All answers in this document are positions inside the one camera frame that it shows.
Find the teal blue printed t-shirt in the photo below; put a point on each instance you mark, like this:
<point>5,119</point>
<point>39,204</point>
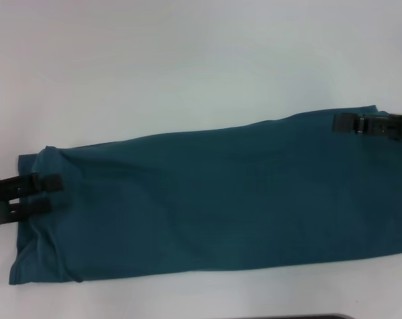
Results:
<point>204,199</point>

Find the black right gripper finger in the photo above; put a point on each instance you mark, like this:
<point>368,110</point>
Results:
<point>370,124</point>

